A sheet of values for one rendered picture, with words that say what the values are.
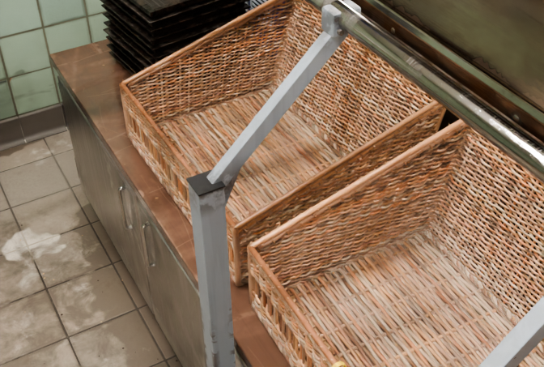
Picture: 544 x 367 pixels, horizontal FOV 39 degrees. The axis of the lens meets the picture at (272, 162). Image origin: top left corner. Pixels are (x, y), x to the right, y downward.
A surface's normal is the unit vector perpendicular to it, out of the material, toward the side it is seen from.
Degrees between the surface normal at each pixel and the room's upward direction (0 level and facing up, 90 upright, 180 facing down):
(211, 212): 90
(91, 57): 0
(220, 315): 90
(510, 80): 70
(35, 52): 90
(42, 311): 0
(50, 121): 90
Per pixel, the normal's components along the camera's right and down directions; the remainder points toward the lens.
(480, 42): -0.82, 0.03
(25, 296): -0.01, -0.78
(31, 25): 0.49, 0.54
